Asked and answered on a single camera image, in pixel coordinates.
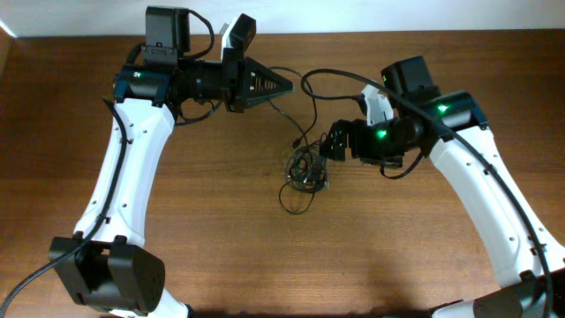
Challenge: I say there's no black cable bundle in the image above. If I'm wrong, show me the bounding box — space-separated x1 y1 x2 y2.
267 65 331 216

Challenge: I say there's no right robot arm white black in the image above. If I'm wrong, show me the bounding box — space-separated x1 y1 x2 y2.
320 57 564 317

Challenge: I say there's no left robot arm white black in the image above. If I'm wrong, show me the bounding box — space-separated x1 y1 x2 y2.
49 6 293 317

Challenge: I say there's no right camera black cable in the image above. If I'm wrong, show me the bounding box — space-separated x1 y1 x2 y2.
299 67 555 318

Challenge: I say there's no camera black cable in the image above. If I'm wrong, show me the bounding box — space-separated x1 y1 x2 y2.
299 67 555 318
0 96 133 318

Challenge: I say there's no left camera black cable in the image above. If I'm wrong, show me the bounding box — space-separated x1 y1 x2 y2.
0 96 133 318

